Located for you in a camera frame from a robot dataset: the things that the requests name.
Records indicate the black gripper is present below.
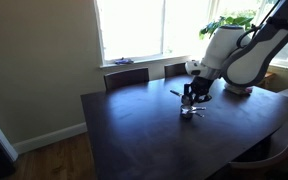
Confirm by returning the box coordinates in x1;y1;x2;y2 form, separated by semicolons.
184;77;213;102

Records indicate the small steel measuring cup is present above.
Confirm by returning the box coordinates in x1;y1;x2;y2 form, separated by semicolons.
171;90;193;105

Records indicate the medium steel measuring cup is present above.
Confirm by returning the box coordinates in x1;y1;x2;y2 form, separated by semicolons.
180;105;205;114

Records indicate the large steel measuring cup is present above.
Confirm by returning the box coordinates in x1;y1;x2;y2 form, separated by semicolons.
180;105;205;119

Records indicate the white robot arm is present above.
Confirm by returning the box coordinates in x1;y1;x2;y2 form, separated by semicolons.
183;0;288;104

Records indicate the dark wooden chair right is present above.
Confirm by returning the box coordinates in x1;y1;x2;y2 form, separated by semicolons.
164;63;186;78

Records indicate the pink plastic food bag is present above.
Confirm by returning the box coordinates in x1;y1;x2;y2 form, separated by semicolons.
224;83;253;95

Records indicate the green potted plant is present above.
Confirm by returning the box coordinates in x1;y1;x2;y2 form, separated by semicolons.
199;16;253;40

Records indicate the wooden side bench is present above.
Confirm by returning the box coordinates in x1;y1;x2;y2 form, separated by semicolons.
257;72;276;89

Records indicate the dark wooden chair left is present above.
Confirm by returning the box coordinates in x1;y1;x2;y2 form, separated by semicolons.
104;67;149;90

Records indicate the purple object on windowsill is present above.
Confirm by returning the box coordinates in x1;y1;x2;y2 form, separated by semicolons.
114;58;134;65

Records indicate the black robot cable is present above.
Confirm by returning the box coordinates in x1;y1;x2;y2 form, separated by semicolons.
236;0;285;48

